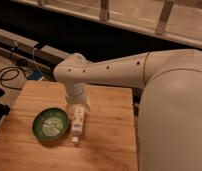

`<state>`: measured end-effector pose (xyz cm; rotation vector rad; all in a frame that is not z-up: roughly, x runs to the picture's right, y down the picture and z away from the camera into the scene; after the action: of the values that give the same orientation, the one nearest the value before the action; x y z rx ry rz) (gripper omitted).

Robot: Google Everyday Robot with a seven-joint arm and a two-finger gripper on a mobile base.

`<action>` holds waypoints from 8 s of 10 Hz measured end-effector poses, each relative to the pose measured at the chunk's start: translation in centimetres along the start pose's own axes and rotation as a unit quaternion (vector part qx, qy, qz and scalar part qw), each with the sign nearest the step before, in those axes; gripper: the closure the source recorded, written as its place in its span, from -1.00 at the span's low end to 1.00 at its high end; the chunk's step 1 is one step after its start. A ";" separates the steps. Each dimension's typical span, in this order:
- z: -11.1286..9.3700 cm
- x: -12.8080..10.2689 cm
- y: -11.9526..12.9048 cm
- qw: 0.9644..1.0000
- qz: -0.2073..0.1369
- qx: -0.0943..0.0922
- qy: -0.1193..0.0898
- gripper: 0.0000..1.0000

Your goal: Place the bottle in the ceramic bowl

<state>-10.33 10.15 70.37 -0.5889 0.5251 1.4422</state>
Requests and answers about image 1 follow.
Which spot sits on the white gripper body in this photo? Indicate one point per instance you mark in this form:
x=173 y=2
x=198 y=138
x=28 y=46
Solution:
x=76 y=93

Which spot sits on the white plastic bottle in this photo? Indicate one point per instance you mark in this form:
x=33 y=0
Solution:
x=77 y=123

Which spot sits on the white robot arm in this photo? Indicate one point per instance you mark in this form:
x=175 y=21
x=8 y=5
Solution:
x=169 y=133

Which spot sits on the green ceramic bowl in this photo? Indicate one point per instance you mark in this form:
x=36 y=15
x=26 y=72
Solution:
x=50 y=124

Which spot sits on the wooden rail frame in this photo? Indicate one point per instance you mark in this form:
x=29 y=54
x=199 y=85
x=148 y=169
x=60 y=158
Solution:
x=174 y=20

